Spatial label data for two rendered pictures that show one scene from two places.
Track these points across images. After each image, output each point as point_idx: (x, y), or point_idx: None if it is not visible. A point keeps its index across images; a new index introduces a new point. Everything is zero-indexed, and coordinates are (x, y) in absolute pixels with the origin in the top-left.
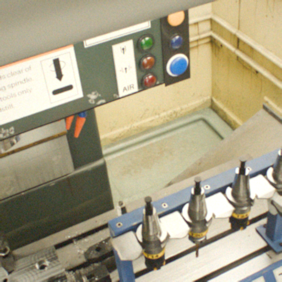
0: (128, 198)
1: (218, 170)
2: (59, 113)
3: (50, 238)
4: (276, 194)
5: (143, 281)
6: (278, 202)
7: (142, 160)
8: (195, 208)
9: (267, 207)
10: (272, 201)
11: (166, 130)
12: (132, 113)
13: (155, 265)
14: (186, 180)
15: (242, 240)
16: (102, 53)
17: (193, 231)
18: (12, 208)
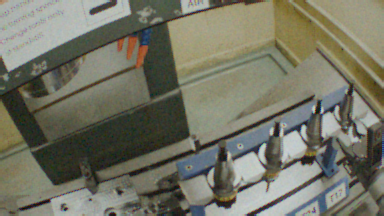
0: (203, 126)
1: (287, 102)
2: (98, 39)
3: (127, 164)
4: (341, 132)
5: (213, 209)
6: (342, 140)
7: (217, 89)
8: (273, 150)
9: (332, 143)
10: (338, 139)
11: (238, 63)
12: (208, 46)
13: (225, 205)
14: (259, 112)
15: (303, 169)
16: None
17: (267, 172)
18: (98, 133)
